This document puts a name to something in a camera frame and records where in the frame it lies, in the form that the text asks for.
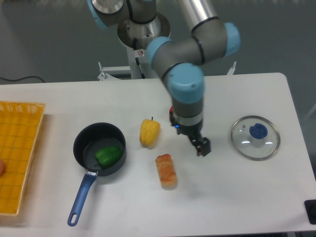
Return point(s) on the black device at edge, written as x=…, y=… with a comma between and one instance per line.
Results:
x=310, y=206

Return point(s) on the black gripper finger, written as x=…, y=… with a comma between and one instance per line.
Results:
x=202, y=146

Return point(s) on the black pot blue handle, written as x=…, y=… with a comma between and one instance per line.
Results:
x=87, y=143

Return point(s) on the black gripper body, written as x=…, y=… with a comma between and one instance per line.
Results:
x=189, y=126

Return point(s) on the green bell pepper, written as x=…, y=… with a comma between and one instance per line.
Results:
x=108, y=156

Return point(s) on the bread loaf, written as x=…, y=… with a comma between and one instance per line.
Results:
x=166, y=171

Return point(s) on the yellow woven basket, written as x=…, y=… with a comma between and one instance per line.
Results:
x=20, y=124

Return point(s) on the yellow bell pepper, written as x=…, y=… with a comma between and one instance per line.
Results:
x=149, y=132

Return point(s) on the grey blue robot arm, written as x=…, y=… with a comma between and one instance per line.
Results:
x=184, y=82

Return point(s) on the orange round object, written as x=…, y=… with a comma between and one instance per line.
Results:
x=2, y=167

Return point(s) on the glass lid blue knob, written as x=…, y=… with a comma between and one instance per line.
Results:
x=255, y=138

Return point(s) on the red bell pepper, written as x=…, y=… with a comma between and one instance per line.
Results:
x=171, y=111

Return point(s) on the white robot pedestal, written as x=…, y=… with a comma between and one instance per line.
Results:
x=152, y=54

